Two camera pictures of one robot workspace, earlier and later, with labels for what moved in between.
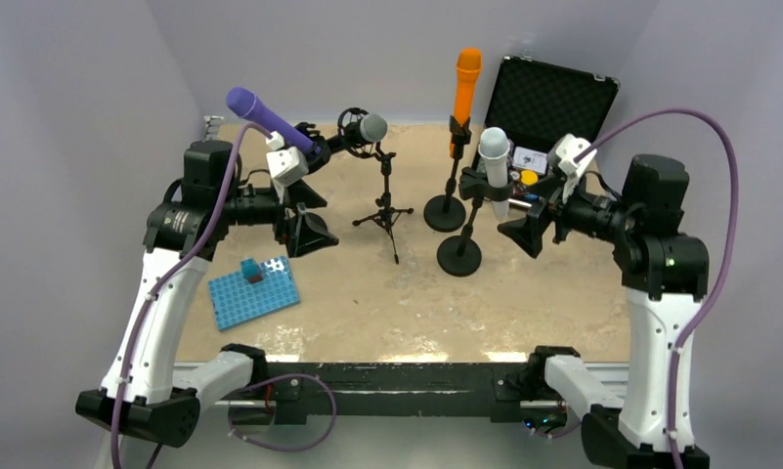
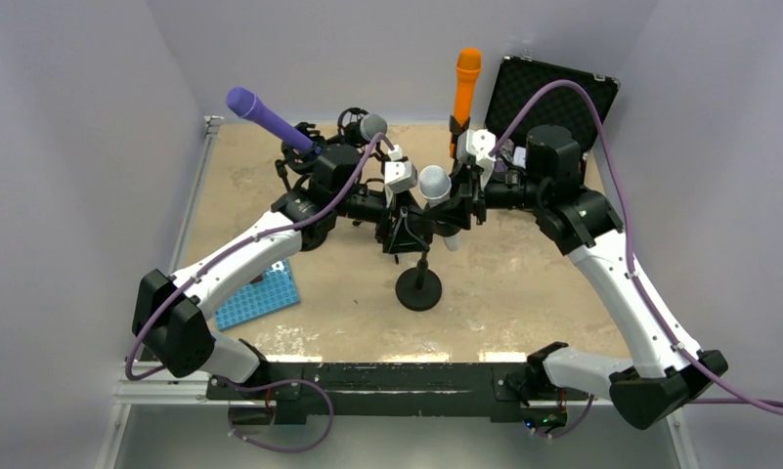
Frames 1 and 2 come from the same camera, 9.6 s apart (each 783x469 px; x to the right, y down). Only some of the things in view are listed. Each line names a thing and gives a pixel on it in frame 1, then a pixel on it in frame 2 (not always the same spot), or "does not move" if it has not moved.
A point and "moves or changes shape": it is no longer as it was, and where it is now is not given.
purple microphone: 244,103 does not move
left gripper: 304,234 -> 401,239
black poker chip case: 536,104 does not move
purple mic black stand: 347,138 -> 300,160
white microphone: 495,146 moves or changes shape
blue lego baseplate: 237,302 does not move
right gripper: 528,231 -> 467,196
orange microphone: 468,62 does not move
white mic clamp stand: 460,256 -> 418,288
